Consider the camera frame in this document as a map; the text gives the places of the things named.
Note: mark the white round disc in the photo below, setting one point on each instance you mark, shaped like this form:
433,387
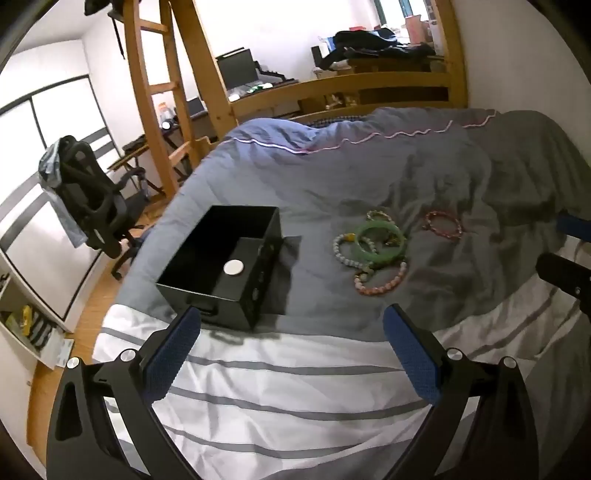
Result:
233,268

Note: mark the pink cardboard box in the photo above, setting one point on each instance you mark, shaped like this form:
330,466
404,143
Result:
415,27

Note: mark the small wooden side table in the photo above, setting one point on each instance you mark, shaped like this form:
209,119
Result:
127,159

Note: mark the black office chair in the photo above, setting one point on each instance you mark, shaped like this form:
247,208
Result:
87,194

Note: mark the black computer monitor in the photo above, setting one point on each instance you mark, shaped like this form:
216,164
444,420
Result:
238,67

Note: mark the white low shelf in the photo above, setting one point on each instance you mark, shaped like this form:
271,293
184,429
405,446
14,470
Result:
27,323

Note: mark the grey-blue quilt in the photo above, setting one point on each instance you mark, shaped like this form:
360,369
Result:
323,175

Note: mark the wooden bed frame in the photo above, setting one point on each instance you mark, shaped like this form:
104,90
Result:
323,87

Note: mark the wooden ladder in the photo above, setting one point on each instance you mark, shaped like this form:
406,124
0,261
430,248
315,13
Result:
147,92

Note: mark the pile of dark clothes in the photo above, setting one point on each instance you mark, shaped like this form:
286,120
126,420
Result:
369,44

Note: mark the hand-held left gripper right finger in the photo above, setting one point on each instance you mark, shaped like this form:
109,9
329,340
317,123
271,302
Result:
413,360

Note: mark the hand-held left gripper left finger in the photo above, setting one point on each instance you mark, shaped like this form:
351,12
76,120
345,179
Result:
171,355

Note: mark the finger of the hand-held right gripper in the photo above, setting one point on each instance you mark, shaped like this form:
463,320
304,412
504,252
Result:
565,274
575,225

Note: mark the black jewelry box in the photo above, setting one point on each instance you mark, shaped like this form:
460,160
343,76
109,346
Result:
203,249

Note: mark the green jade bangle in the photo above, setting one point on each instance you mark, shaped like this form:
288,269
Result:
362,241

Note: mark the white sliding wardrobe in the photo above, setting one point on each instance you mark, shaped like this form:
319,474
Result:
46,161

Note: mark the light blue cloth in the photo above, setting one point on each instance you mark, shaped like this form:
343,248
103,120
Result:
53,170

